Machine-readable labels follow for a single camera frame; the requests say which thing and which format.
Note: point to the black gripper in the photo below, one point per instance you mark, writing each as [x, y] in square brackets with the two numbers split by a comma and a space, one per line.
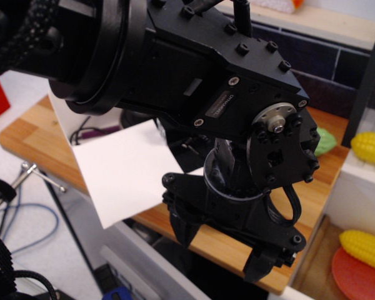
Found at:
[226, 198]

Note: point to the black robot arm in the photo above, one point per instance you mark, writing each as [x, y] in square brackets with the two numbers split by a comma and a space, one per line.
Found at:
[201, 72]

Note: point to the white cardboard box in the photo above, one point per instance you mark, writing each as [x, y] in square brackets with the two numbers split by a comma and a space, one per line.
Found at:
[123, 171]

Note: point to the orange plastic plate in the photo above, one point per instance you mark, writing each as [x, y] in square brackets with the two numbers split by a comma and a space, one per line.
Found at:
[354, 278]

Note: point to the white storage shelf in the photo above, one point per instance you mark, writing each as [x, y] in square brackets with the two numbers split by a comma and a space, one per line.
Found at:
[351, 205]

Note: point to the green toy vegetable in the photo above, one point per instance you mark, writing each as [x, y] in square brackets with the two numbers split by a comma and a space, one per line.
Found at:
[326, 143]

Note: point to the lower yellow toy corn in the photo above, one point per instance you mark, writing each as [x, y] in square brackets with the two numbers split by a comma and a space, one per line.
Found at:
[360, 245]

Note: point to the yellow toy corn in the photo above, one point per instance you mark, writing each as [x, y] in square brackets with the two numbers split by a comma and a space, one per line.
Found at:
[363, 145]
[360, 245]

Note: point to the upper yellow toy corn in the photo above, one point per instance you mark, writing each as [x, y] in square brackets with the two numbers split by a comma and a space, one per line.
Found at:
[363, 145]

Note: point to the wooden board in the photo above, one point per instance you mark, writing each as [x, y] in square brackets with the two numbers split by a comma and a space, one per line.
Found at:
[37, 137]

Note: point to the metal clamp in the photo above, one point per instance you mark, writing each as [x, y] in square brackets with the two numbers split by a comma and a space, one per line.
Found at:
[8, 191]

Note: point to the black metal post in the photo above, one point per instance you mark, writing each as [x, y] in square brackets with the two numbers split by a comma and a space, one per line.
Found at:
[361, 103]

